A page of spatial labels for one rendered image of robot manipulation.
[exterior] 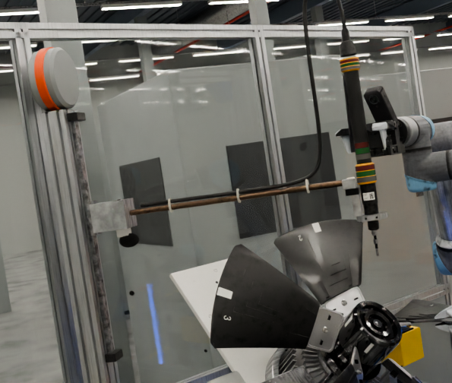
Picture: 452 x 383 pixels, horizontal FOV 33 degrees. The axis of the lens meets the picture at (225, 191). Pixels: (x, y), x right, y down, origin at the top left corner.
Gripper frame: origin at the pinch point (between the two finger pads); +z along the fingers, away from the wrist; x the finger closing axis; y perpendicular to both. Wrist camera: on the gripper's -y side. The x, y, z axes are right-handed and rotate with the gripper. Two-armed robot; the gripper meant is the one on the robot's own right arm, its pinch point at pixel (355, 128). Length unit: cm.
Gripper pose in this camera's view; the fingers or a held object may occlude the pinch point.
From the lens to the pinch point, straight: 175.5
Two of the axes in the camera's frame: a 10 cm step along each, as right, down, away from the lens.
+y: 1.5, 9.9, 0.3
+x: -7.7, 1.0, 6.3
